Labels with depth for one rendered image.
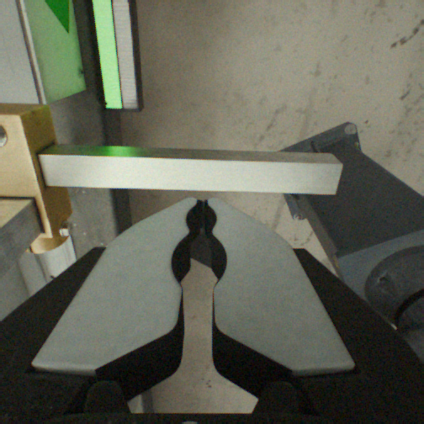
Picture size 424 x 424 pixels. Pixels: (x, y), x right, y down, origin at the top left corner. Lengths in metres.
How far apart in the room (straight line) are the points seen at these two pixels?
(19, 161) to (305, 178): 0.24
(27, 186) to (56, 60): 0.13
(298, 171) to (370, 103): 0.97
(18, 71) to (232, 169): 0.37
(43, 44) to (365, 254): 0.62
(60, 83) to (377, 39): 1.02
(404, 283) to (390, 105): 0.74
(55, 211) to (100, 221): 0.16
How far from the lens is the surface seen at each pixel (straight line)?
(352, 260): 0.68
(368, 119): 1.24
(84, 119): 0.42
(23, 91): 0.54
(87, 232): 0.49
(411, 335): 0.63
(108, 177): 0.28
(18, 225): 0.29
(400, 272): 0.69
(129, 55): 0.39
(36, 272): 0.70
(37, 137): 0.30
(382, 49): 1.21
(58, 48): 0.36
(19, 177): 0.30
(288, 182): 0.28
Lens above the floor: 1.08
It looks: 60 degrees down
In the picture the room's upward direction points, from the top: 179 degrees clockwise
